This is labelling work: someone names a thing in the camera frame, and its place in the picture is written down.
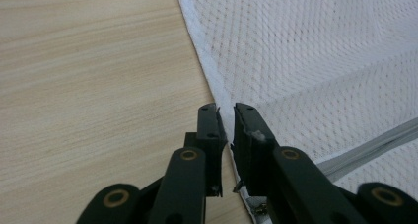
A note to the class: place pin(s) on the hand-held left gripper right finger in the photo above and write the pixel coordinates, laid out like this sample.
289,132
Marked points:
251,158

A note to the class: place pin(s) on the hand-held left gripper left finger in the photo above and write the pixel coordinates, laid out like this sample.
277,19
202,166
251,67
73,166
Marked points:
212,128

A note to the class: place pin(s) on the white mesh laundry bag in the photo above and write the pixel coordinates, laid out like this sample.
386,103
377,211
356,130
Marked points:
295,53

